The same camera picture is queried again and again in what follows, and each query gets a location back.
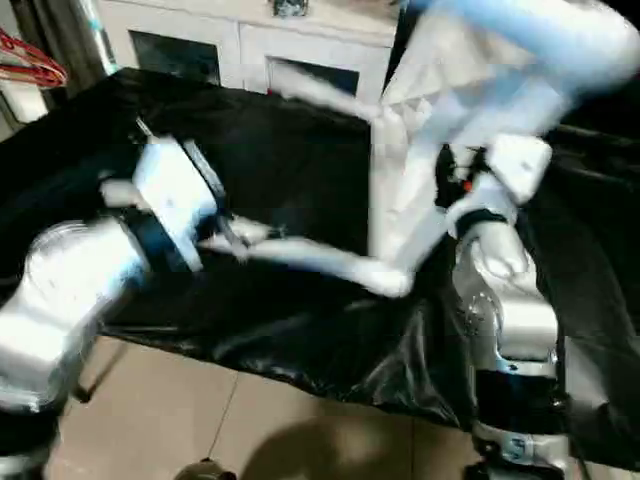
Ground white plastic table top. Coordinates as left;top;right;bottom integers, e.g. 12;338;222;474
367;0;640;297

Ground white plastic table leg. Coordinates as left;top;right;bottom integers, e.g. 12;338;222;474
409;0;640;97
269;62;386;124
197;234;415;300

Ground black plastic mat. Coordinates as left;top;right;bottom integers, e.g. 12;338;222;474
0;67;640;471

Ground white cabinet with glass doors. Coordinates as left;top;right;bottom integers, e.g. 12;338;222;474
97;0;400;101

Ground black tangled bundle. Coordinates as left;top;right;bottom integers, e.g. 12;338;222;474
272;0;312;17

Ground small white box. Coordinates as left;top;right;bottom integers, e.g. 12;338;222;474
0;87;51;126

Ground grey curtain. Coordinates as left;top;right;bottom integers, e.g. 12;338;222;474
14;0;120;109

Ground black folding table frame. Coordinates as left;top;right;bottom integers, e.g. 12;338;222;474
74;344;127;404

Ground red wire hangers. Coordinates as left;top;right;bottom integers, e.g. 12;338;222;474
0;27;70;90

